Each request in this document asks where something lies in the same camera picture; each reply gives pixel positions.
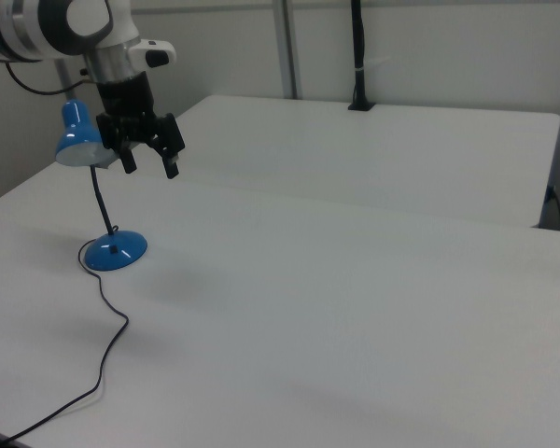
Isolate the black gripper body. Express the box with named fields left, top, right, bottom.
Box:
left=94, top=70, right=161, bottom=159

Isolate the thin grey partition post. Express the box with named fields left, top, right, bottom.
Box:
left=55, top=58, right=78, bottom=102

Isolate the black clamped camera pole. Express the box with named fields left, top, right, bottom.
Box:
left=346, top=0, right=377, bottom=113

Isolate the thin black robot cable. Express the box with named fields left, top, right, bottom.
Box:
left=4, top=60, right=98, bottom=96

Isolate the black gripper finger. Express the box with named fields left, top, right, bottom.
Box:
left=119, top=144, right=138, bottom=175
left=145, top=112, right=188, bottom=180

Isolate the blue gooseneck desk lamp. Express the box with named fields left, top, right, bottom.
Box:
left=54, top=99, right=149, bottom=273

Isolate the black lamp power cable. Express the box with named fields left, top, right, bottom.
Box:
left=0, top=225, right=131, bottom=447

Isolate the wide grey partition post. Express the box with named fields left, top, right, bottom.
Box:
left=272, top=0, right=305, bottom=101

